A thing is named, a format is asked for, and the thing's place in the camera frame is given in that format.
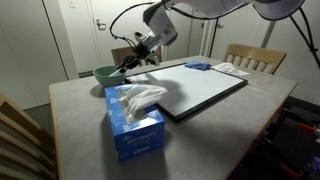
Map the wooden slatted chair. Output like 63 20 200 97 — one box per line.
223 44 286 75

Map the blue tissue box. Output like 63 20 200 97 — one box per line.
104 84 168 162

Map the green white marker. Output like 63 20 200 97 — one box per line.
109 67 123 77

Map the black framed whiteboard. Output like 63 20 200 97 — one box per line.
127 65 248 122

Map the black cable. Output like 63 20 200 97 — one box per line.
289 7 320 69

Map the blue cloth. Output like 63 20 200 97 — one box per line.
185 61 211 71

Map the crumpled white paper towel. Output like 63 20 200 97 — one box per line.
212 63 248 76

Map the red handled clamp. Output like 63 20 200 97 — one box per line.
279 123 320 180

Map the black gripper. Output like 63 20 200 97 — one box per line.
117 32 160 73

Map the door lever handle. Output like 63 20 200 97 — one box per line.
96 19 106 30

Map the teal green bowl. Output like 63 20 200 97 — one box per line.
93 66 126 87

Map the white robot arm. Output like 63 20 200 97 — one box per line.
118 0 305 73

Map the wooden chair left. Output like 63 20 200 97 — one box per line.
0 93 59 180

